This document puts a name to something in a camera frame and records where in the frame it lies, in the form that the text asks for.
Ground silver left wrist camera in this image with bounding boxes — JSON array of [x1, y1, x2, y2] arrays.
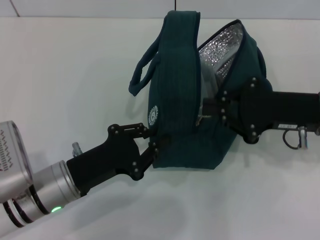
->
[[0, 120, 34, 202]]

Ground teal insulated lunch bag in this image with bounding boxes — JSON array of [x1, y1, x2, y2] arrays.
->
[[128, 10, 274, 171]]

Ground clear plastic food container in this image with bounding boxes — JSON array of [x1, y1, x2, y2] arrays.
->
[[199, 63, 222, 101]]

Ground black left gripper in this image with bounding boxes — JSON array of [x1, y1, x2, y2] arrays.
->
[[66, 122, 173, 197]]

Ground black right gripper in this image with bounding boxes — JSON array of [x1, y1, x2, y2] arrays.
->
[[202, 76, 320, 145]]

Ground silver left gripper connector stub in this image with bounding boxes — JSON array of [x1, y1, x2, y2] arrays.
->
[[71, 141, 81, 158]]

